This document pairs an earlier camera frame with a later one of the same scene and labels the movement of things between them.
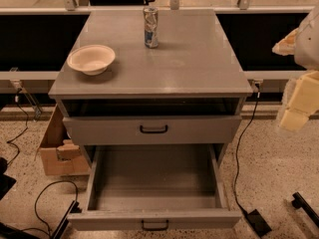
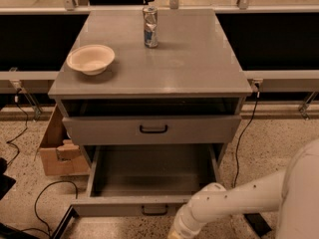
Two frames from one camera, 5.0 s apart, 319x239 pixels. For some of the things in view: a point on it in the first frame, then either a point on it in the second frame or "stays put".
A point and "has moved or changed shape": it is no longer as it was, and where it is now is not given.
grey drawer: (155, 187) has moved or changed shape
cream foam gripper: (308, 47) to (179, 225)
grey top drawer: (156, 129) stays put
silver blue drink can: (151, 26) stays put
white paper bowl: (92, 59) stays put
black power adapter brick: (258, 223) stays put
